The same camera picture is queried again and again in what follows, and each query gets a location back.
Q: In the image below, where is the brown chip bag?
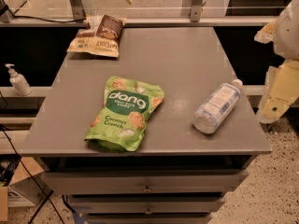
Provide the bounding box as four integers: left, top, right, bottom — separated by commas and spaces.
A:
67, 15, 126, 58

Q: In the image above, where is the blue plastic bottle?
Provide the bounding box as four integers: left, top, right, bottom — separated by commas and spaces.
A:
192, 79, 243, 134

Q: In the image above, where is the black cable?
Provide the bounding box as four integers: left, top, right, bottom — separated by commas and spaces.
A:
0, 91, 66, 224

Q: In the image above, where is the green Dang chip bag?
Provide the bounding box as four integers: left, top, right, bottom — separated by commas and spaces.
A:
85, 76, 164, 152

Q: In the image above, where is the white pump dispenser bottle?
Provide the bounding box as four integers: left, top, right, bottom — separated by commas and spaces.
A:
6, 63, 32, 96

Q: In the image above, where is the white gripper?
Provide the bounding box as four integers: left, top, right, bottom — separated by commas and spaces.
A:
254, 0, 299, 124

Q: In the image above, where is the grey metal bracket right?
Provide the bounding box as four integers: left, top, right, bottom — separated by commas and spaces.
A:
190, 0, 203, 22

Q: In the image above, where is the grey metal bracket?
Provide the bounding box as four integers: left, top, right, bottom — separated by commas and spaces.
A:
190, 0, 203, 22
69, 0, 85, 20

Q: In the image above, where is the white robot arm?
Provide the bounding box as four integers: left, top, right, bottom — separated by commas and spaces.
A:
254, 0, 299, 124

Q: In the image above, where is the cardboard box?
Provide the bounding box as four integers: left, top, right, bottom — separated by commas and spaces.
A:
0, 155, 50, 221

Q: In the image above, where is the grey metal bracket left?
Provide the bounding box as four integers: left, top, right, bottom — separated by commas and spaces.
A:
69, 0, 85, 20

